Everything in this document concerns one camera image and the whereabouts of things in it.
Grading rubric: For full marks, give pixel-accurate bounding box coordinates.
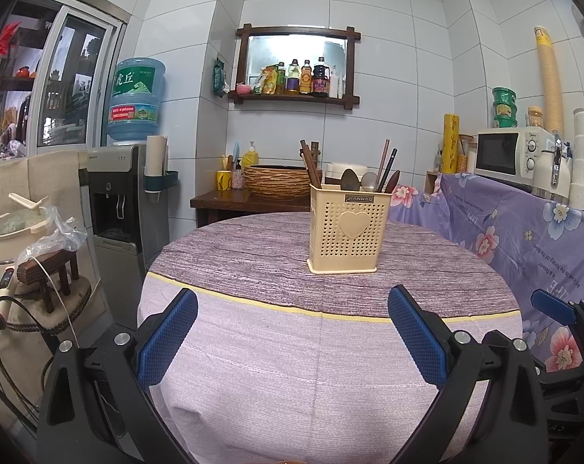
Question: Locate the tall stack of paper cups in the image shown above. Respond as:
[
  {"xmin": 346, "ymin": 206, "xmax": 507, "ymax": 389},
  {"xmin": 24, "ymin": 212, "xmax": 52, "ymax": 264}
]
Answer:
[{"xmin": 534, "ymin": 26, "xmax": 564, "ymax": 135}]

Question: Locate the cooking oil bottle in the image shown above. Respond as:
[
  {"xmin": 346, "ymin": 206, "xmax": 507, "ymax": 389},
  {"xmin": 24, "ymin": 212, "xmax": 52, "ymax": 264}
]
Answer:
[{"xmin": 286, "ymin": 59, "xmax": 301, "ymax": 96}]

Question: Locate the round table with purple cloth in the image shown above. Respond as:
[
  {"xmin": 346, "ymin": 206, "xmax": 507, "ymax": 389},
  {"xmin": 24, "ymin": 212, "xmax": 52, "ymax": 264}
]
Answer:
[{"xmin": 137, "ymin": 210, "xmax": 526, "ymax": 464}]

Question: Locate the white paper cup stack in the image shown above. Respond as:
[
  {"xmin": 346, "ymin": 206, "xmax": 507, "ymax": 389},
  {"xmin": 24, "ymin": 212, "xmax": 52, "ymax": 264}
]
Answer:
[{"xmin": 145, "ymin": 135, "xmax": 169, "ymax": 177}]

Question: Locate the sliding aluminium window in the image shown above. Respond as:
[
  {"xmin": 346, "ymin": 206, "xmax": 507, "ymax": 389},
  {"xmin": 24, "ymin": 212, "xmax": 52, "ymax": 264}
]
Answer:
[{"xmin": 0, "ymin": 0, "xmax": 129, "ymax": 161}]

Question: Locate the white thermos jug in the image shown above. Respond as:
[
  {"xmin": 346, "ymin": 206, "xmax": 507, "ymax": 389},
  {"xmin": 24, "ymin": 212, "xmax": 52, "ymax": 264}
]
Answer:
[{"xmin": 534, "ymin": 138, "xmax": 574, "ymax": 202}]

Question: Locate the dark soy sauce bottle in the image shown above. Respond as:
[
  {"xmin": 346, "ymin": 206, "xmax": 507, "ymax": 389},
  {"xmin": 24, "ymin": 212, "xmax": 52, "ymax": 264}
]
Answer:
[{"xmin": 312, "ymin": 56, "xmax": 331, "ymax": 98}]

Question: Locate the purple floral cloth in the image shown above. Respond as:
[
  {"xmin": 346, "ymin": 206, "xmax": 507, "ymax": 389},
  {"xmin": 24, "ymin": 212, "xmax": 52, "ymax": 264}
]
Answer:
[{"xmin": 389, "ymin": 171, "xmax": 584, "ymax": 374}]

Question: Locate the green hanging packet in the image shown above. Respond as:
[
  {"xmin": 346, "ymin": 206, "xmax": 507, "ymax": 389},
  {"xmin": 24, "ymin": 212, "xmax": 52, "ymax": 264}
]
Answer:
[{"xmin": 212, "ymin": 58, "xmax": 228, "ymax": 98}]

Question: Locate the white microwave oven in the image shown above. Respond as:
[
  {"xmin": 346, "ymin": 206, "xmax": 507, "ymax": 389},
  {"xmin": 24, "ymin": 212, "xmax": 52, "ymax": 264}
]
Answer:
[{"xmin": 473, "ymin": 127, "xmax": 564, "ymax": 188}]

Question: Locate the clear plastic bag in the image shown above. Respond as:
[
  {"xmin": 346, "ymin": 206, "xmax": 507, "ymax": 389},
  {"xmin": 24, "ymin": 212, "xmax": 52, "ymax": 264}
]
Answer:
[{"xmin": 16, "ymin": 205, "xmax": 88, "ymax": 268}]

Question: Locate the round woven stool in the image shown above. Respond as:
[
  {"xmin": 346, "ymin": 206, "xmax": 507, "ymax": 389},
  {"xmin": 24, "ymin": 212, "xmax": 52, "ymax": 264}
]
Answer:
[{"xmin": 0, "ymin": 275, "xmax": 93, "ymax": 338}]

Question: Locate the woven pattern basin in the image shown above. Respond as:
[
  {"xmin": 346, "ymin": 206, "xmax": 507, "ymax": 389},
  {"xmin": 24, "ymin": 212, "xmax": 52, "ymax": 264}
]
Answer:
[{"xmin": 244, "ymin": 164, "xmax": 312, "ymax": 199}]

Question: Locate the yellow wrap roll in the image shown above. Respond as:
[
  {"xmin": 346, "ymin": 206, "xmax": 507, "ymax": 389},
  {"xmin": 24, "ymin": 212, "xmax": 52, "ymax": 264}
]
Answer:
[{"xmin": 442, "ymin": 113, "xmax": 462, "ymax": 175}]

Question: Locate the yellow seasoning packet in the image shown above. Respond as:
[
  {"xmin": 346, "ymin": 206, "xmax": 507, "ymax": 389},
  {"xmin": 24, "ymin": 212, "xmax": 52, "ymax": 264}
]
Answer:
[{"xmin": 253, "ymin": 65, "xmax": 278, "ymax": 96}]

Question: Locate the cream perforated utensil holder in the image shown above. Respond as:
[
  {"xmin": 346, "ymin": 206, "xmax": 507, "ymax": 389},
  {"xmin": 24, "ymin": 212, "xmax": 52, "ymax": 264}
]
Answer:
[{"xmin": 306, "ymin": 184, "xmax": 392, "ymax": 274}]

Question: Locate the beige cloth cover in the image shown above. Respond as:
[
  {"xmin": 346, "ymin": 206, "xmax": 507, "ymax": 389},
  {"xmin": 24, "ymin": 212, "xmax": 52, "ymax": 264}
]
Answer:
[{"xmin": 0, "ymin": 151, "xmax": 98, "ymax": 300}]

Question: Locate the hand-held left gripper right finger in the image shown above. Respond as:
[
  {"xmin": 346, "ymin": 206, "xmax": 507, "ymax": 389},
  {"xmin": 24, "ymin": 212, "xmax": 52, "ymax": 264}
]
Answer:
[{"xmin": 388, "ymin": 285, "xmax": 550, "ymax": 464}]

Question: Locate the wooden framed wall shelf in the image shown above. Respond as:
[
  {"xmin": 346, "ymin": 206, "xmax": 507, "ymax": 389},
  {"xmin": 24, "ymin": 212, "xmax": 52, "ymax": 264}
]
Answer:
[{"xmin": 227, "ymin": 23, "xmax": 362, "ymax": 111}]

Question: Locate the teal cup holder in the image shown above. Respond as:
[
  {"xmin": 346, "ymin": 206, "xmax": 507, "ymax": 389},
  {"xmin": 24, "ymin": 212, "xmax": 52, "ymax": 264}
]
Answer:
[{"xmin": 143, "ymin": 169, "xmax": 181, "ymax": 194}]

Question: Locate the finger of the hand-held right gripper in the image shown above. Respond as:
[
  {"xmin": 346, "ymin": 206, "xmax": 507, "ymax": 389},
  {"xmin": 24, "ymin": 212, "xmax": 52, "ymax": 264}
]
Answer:
[{"xmin": 531, "ymin": 289, "xmax": 584, "ymax": 374}]

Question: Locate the cream pot with paddle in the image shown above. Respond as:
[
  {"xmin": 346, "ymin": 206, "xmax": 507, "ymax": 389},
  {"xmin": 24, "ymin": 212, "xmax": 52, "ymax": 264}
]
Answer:
[{"xmin": 0, "ymin": 192, "xmax": 57, "ymax": 277}]

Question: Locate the wooden sink cabinet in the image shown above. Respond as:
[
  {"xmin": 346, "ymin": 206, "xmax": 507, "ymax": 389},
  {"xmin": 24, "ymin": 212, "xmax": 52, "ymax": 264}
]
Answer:
[{"xmin": 190, "ymin": 188, "xmax": 313, "ymax": 229}]

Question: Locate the grey water dispenser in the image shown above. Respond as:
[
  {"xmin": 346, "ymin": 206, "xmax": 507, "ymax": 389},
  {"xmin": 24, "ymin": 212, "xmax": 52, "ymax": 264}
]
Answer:
[{"xmin": 79, "ymin": 144, "xmax": 170, "ymax": 272}]

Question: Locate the blue water jug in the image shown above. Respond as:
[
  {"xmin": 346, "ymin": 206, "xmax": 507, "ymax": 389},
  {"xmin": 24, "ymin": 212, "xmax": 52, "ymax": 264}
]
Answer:
[{"xmin": 106, "ymin": 57, "xmax": 167, "ymax": 146}]

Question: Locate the white handheld device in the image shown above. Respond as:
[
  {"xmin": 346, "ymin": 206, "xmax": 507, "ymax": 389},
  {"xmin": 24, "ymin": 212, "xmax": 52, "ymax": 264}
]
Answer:
[{"xmin": 0, "ymin": 267, "xmax": 18, "ymax": 323}]

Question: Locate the small dark wooden bench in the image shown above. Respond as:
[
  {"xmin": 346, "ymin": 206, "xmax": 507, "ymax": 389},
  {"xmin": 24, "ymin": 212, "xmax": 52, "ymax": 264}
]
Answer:
[{"xmin": 14, "ymin": 249, "xmax": 83, "ymax": 313}]

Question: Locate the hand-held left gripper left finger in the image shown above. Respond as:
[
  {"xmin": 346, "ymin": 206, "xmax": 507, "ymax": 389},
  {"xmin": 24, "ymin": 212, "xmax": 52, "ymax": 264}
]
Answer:
[{"xmin": 36, "ymin": 288, "xmax": 199, "ymax": 464}]

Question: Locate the thin white wire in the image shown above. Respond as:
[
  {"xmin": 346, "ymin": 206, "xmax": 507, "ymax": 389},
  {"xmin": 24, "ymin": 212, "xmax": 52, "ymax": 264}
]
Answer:
[{"xmin": 30, "ymin": 252, "xmax": 81, "ymax": 350}]

